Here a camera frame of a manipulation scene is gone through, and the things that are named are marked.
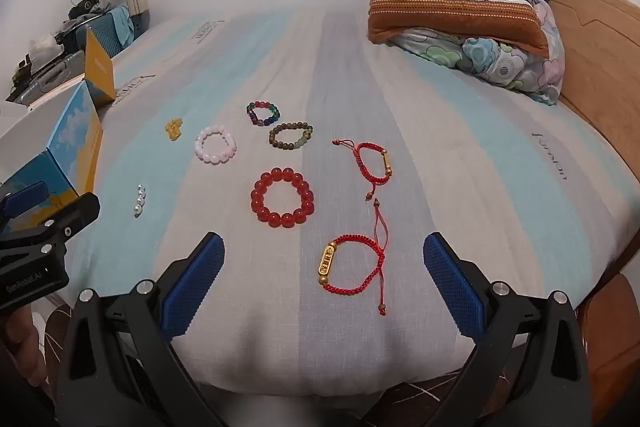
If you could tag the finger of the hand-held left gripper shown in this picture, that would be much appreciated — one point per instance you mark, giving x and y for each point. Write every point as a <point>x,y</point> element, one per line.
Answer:
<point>65,217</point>
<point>22,202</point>

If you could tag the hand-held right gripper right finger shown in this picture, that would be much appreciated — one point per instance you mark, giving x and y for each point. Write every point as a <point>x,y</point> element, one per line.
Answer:
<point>452,287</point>

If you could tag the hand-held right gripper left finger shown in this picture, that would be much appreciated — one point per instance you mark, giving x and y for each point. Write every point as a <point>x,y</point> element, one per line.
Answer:
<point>192,287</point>

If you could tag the white pearl earring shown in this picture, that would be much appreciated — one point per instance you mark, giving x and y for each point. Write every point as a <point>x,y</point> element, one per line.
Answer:
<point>139,203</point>

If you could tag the white cardboard box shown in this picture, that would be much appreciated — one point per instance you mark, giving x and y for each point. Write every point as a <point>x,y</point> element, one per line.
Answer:
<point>75,127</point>

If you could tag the person's left hand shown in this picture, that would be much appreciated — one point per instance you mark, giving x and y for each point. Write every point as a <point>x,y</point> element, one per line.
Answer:
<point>20,337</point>

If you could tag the grey suitcase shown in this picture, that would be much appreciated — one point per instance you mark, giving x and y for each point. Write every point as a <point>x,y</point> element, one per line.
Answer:
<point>50,79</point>

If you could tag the white plastic bag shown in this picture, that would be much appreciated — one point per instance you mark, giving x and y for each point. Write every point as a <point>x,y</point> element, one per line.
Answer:
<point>45,44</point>

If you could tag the blue suitcase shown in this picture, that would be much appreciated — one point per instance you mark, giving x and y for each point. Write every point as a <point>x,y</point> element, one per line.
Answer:
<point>102,34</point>

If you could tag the teal cloth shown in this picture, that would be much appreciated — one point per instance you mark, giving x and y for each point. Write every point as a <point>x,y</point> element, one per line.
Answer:
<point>122,22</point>

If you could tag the black headphones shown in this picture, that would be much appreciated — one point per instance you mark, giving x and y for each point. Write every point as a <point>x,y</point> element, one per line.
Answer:
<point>85,4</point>

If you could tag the floral pillow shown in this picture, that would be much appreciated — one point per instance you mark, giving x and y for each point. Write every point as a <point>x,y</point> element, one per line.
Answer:
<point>505,62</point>

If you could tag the wooden headboard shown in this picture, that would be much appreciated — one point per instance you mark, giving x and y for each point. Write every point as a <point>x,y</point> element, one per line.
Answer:
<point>600,57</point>

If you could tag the striped knitted cloth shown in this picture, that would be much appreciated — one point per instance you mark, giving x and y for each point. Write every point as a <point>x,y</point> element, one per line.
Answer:
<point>450,2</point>

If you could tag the wooden bed frame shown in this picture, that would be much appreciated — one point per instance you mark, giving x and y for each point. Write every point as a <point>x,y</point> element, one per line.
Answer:
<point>610,332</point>

